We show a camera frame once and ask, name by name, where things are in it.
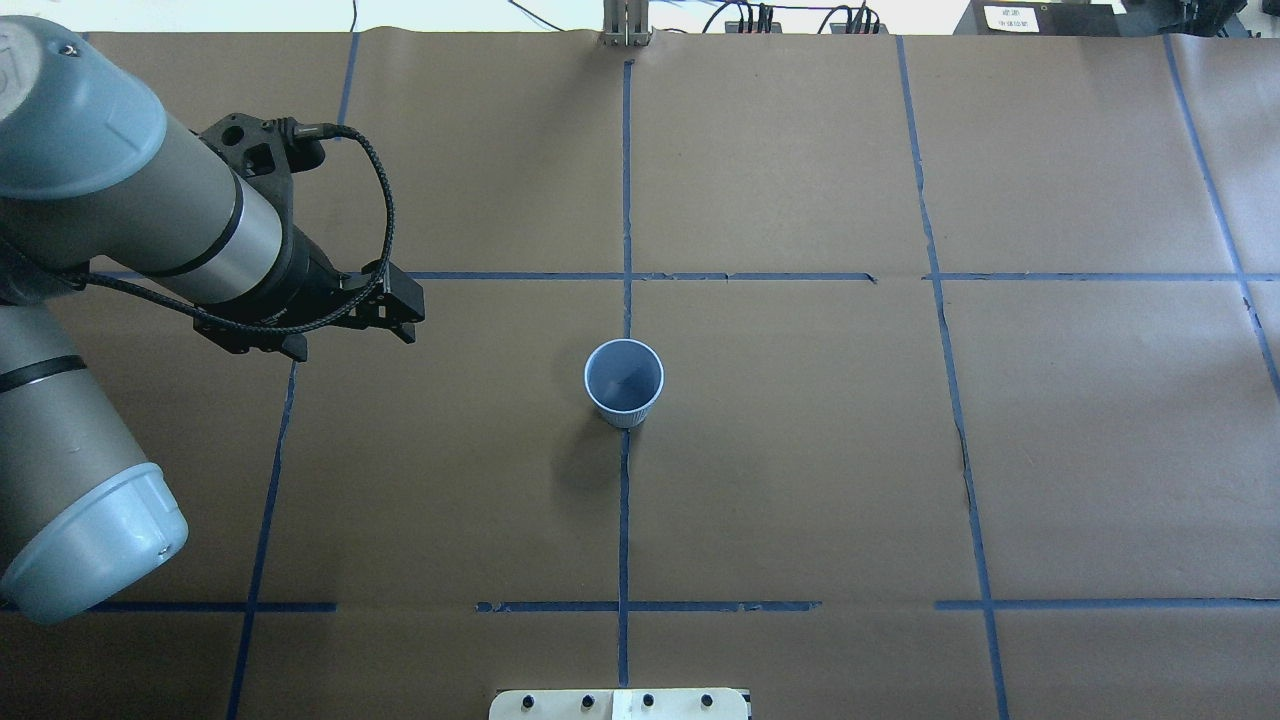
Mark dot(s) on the black power box with label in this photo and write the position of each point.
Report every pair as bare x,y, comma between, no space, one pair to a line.
1039,18

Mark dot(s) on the aluminium frame post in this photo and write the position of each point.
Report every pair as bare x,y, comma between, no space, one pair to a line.
626,23

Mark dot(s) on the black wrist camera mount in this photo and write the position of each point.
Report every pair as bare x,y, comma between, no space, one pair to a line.
266,153

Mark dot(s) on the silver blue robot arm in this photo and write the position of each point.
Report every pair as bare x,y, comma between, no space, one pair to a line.
106,191

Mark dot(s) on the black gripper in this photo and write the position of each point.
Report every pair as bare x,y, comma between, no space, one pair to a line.
310,277

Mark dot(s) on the white pillar base plate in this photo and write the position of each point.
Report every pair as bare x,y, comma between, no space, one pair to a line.
622,703

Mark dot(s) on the blue ribbed plastic cup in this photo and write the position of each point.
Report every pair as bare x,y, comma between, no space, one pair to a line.
624,379

